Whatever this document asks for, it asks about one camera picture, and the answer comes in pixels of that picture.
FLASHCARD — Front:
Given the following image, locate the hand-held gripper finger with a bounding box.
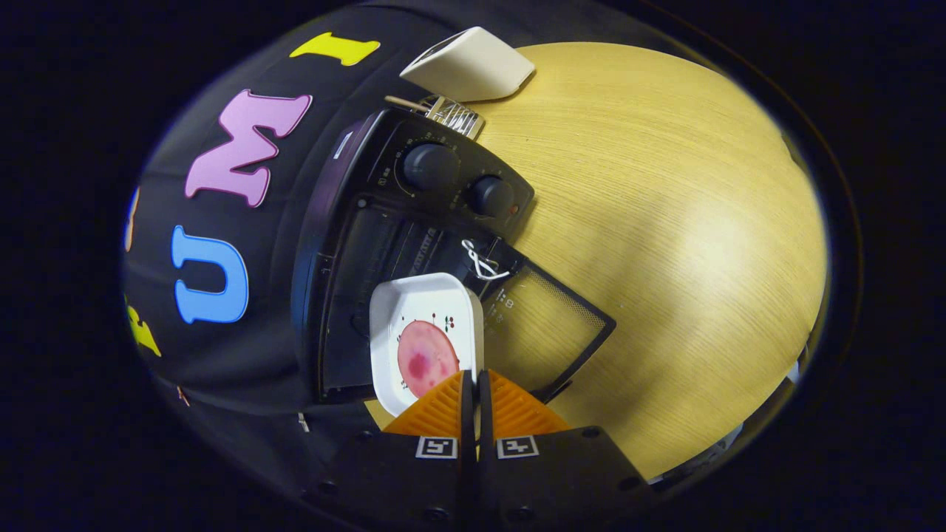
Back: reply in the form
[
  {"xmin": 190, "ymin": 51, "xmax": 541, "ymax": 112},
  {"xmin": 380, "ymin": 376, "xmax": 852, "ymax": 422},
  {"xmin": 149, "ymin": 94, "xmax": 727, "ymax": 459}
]
[
  {"xmin": 477, "ymin": 369, "xmax": 656, "ymax": 532},
  {"xmin": 299, "ymin": 369, "xmax": 476, "ymax": 532}
]

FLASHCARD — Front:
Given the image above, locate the pink ham slice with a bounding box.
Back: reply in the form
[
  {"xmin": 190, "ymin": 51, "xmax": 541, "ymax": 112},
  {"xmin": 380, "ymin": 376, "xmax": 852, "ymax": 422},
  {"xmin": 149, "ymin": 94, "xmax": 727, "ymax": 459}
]
[{"xmin": 397, "ymin": 320, "xmax": 460, "ymax": 398}]

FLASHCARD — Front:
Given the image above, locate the white square plate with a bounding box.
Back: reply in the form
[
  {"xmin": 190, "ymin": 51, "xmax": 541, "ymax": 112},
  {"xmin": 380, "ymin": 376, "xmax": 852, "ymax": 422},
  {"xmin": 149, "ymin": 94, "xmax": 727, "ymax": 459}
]
[{"xmin": 369, "ymin": 273, "xmax": 485, "ymax": 416}]

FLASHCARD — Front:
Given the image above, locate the black toaster oven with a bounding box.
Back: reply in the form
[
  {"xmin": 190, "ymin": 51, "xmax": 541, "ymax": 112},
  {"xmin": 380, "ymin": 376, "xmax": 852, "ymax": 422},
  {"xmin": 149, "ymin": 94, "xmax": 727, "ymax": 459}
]
[{"xmin": 290, "ymin": 109, "xmax": 618, "ymax": 406}]

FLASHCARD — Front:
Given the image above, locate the white toaster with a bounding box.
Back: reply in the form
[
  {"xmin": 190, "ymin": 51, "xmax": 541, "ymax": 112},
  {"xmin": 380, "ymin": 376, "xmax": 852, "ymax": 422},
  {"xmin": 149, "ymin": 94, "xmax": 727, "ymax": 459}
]
[{"xmin": 400, "ymin": 27, "xmax": 536, "ymax": 103}]

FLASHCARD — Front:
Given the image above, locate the clear wire utensil holder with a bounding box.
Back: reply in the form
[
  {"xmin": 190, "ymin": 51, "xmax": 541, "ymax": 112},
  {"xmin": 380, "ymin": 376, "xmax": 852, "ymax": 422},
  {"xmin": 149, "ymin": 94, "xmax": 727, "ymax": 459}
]
[{"xmin": 418, "ymin": 95, "xmax": 486, "ymax": 140}]

